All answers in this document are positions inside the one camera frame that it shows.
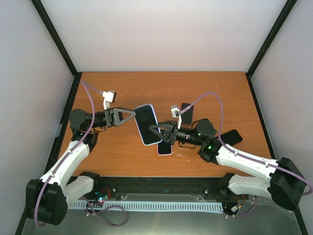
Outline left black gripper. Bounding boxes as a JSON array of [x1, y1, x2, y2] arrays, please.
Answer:
[[89, 107, 137, 128]]

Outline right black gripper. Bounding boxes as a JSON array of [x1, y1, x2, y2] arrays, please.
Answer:
[[149, 120, 203, 146]]

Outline maroon smartphone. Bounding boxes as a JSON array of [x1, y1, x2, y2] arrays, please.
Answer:
[[181, 103, 194, 125]]

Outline black smartphone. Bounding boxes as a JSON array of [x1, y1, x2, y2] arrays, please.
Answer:
[[157, 143, 172, 155]]

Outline light blue phone case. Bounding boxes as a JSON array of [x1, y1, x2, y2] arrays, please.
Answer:
[[133, 104, 163, 146]]

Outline blue smartphone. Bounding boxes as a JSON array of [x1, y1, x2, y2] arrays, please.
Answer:
[[134, 104, 162, 145]]

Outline pink phone case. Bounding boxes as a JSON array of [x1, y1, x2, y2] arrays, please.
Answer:
[[156, 143, 173, 156]]

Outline black phone case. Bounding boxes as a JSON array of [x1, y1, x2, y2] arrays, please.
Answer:
[[221, 129, 243, 146]]

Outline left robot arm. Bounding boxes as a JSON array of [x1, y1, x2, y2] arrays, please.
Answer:
[[25, 107, 135, 226]]

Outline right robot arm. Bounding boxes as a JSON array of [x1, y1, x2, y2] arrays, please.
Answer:
[[149, 118, 307, 211]]

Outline small electronics board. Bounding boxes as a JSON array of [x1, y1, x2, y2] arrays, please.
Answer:
[[96, 190, 111, 203]]

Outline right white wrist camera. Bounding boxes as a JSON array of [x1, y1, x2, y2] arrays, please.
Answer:
[[171, 105, 181, 129]]

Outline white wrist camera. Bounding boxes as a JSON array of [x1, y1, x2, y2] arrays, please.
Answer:
[[102, 91, 116, 110], [171, 105, 181, 129]]

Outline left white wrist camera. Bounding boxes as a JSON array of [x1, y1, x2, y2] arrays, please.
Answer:
[[102, 91, 116, 110]]

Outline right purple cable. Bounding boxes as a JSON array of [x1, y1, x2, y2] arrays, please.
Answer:
[[179, 92, 313, 218]]

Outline black aluminium frame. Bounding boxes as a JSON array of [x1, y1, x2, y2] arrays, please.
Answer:
[[14, 0, 310, 235]]

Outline light blue cable duct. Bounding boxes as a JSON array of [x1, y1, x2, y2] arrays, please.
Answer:
[[67, 200, 224, 213]]

